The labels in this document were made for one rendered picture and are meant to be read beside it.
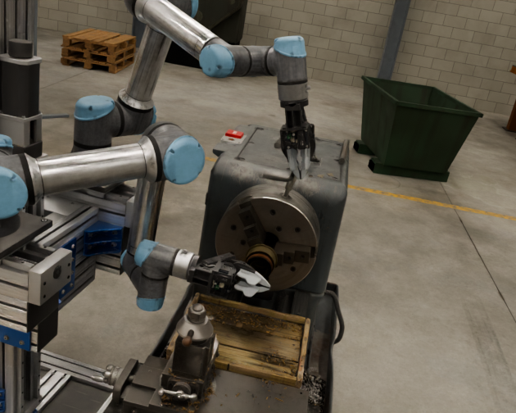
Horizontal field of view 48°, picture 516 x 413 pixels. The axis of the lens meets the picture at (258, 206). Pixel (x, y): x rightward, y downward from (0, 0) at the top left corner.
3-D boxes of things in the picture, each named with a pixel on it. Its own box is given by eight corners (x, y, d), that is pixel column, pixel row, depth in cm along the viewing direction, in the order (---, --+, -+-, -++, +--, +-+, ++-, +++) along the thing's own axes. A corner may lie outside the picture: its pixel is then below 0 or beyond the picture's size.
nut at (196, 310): (189, 310, 123) (192, 297, 122) (207, 315, 123) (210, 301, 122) (184, 321, 120) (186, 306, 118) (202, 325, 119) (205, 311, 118)
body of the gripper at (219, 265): (228, 301, 148) (184, 288, 149) (235, 286, 156) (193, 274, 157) (234, 275, 146) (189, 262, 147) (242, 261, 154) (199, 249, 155)
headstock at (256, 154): (225, 205, 253) (238, 119, 239) (331, 228, 249) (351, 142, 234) (189, 265, 199) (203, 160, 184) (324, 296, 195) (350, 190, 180)
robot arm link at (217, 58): (109, -39, 152) (227, 45, 129) (142, -34, 160) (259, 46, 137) (100, 4, 158) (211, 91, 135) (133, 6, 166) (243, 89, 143)
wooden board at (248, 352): (194, 302, 178) (196, 292, 177) (308, 329, 175) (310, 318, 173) (165, 361, 150) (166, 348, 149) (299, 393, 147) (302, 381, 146)
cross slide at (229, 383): (133, 364, 139) (134, 348, 137) (306, 406, 135) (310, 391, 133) (105, 411, 123) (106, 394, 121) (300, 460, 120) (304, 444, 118)
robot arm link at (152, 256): (141, 260, 160) (146, 233, 157) (178, 271, 159) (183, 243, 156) (130, 272, 152) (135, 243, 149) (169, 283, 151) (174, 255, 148)
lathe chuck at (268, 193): (209, 256, 189) (239, 172, 176) (297, 292, 188) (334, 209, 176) (201, 269, 180) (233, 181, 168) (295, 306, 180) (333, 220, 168)
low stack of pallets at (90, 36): (87, 53, 984) (88, 27, 967) (136, 62, 984) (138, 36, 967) (58, 64, 868) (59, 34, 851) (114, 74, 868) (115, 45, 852)
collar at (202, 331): (182, 315, 126) (183, 304, 125) (216, 324, 126) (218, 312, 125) (171, 336, 119) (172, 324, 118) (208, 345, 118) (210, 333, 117)
